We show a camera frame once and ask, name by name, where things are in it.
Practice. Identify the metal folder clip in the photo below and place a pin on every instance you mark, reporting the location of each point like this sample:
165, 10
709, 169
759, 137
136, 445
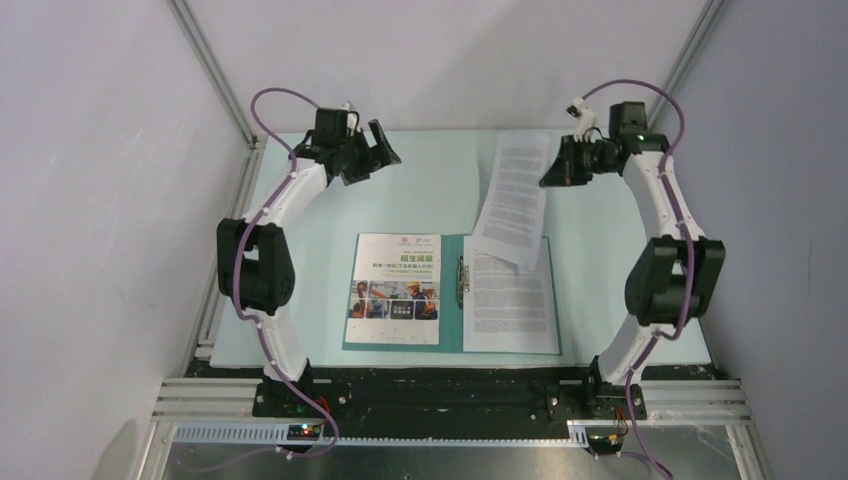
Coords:
463, 281

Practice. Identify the aluminium frame post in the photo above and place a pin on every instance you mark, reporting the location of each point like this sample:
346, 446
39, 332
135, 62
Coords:
698, 38
204, 53

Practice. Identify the right aluminium frame post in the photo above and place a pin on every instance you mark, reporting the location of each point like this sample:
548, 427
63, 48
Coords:
698, 38

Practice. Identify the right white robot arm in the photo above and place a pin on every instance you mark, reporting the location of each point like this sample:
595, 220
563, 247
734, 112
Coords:
676, 274

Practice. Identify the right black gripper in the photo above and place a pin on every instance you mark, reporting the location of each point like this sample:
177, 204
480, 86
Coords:
564, 172

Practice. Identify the controller board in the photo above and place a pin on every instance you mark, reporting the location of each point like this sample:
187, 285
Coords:
304, 432
599, 446

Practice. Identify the printed paper file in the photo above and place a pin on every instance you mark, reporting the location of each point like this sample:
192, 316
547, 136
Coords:
509, 310
394, 300

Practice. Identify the left aluminium frame post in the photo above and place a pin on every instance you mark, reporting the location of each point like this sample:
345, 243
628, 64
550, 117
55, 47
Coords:
204, 53

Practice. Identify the white slotted cable duct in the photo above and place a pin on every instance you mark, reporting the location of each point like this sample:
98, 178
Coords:
283, 435

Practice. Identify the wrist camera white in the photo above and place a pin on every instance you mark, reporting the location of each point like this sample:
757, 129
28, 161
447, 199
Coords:
585, 119
352, 117

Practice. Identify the printed paper file top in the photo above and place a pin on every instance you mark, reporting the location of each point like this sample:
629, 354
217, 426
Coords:
394, 300

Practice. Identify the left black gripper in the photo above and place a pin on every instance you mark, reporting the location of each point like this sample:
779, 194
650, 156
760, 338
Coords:
374, 159

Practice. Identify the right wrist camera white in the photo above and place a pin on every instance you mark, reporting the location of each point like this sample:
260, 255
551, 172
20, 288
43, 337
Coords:
585, 119

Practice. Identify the left controller board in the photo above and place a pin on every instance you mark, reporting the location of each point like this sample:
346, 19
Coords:
304, 432

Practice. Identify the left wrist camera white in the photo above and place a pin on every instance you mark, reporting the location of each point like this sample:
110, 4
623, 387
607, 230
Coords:
352, 117

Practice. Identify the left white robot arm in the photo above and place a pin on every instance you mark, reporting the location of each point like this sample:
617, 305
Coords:
255, 269

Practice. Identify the light blue table mat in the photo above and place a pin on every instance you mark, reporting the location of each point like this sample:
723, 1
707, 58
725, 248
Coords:
595, 233

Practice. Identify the right controller board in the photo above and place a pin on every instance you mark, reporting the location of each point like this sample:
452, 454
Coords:
599, 446

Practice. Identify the printed paper file bottom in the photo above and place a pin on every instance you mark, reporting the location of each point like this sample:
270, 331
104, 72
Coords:
509, 310

